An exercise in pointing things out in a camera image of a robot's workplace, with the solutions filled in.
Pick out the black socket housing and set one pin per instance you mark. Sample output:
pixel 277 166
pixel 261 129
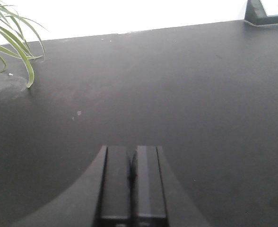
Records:
pixel 256 15

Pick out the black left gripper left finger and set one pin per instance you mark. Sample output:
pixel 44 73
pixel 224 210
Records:
pixel 100 197

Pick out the green spider plant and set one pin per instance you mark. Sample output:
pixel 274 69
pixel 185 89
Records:
pixel 11 30

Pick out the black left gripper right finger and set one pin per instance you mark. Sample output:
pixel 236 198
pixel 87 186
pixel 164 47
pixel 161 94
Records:
pixel 158 199

